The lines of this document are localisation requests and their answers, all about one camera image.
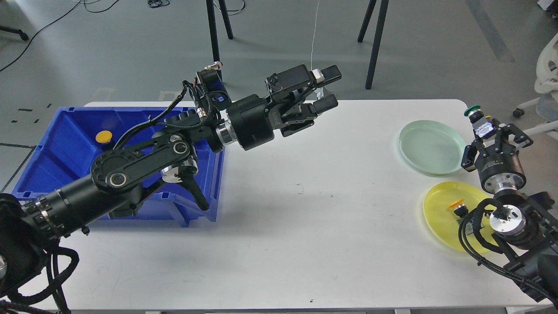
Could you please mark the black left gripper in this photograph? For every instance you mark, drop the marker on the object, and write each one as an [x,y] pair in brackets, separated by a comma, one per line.
[251,121]

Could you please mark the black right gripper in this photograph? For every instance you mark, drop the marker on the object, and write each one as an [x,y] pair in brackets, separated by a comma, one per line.
[498,165]

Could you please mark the green push button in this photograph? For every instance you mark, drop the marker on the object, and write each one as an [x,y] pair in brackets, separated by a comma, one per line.
[479,122]

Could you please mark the yellow push button front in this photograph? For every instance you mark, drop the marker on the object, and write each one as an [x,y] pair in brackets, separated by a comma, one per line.
[460,210]

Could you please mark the yellow push button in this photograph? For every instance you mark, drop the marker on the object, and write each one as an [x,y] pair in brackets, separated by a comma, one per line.
[104,137]
[460,210]

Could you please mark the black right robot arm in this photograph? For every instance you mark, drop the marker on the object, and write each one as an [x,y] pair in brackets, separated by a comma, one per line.
[511,234]

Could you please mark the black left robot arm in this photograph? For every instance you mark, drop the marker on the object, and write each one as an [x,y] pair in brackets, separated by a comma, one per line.
[146,157]

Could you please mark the pale green plate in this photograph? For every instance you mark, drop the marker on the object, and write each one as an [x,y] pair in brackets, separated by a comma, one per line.
[431,147]

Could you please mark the yellow plate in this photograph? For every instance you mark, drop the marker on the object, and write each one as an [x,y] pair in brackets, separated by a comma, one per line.
[439,214]

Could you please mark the yellow push button back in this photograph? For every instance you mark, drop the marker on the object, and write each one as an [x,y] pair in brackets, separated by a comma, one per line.
[104,137]

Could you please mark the white office chair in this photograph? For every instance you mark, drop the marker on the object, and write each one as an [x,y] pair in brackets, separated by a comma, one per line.
[546,86]

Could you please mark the black stand legs right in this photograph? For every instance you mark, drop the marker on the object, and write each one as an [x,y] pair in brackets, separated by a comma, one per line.
[379,29]

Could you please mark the black stand legs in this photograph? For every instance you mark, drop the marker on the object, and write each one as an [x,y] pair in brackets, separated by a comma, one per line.
[212,22]
[379,29]

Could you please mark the black stand legs left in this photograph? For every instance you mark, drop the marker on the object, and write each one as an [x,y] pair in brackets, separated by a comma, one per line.
[212,22]

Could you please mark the blue plastic bin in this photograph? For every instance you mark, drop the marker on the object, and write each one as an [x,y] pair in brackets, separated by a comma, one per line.
[68,147]

